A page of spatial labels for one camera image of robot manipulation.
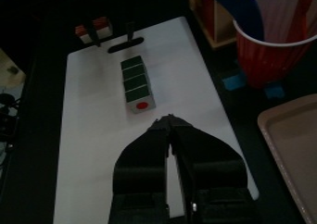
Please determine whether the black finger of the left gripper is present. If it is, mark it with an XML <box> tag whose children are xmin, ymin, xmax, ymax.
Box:
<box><xmin>125</xmin><ymin>21</ymin><xmax>138</xmax><ymax>43</ymax></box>
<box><xmin>85</xmin><ymin>16</ymin><xmax>105</xmax><ymax>48</ymax></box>

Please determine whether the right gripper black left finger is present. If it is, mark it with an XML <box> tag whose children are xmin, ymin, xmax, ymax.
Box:
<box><xmin>109</xmin><ymin>116</ymin><xmax>173</xmax><ymax>224</ymax></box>

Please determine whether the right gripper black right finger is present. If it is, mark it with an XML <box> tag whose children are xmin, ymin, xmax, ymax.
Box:
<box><xmin>166</xmin><ymin>114</ymin><xmax>260</xmax><ymax>224</ymax></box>

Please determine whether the red and white sushi piece toy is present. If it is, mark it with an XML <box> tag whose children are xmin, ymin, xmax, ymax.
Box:
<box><xmin>75</xmin><ymin>16</ymin><xmax>114</xmax><ymax>45</ymax></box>

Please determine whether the white plastic cutting board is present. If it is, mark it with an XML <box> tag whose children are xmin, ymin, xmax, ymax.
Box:
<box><xmin>53</xmin><ymin>15</ymin><xmax>260</xmax><ymax>224</ymax></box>

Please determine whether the wooden box with red drawer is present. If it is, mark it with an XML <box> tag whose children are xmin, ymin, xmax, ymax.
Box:
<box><xmin>189</xmin><ymin>0</ymin><xmax>241</xmax><ymax>50</ymax></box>

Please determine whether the blue tape piece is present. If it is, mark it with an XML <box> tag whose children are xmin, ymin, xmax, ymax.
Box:
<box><xmin>222</xmin><ymin>73</ymin><xmax>249</xmax><ymax>92</ymax></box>
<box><xmin>264</xmin><ymin>82</ymin><xmax>287</xmax><ymax>99</ymax></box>

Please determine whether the red plastic cup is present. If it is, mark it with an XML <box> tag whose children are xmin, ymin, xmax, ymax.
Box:
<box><xmin>232</xmin><ymin>0</ymin><xmax>317</xmax><ymax>90</ymax></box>

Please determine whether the blue utensil handle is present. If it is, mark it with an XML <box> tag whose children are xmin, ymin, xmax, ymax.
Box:
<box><xmin>202</xmin><ymin>0</ymin><xmax>265</xmax><ymax>42</ymax></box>

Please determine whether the black gear with cables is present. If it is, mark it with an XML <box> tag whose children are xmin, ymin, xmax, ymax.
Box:
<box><xmin>0</xmin><ymin>93</ymin><xmax>22</xmax><ymax>148</ymax></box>

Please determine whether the red utensil handle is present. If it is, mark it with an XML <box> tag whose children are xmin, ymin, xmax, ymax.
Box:
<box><xmin>287</xmin><ymin>0</ymin><xmax>317</xmax><ymax>44</ymax></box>

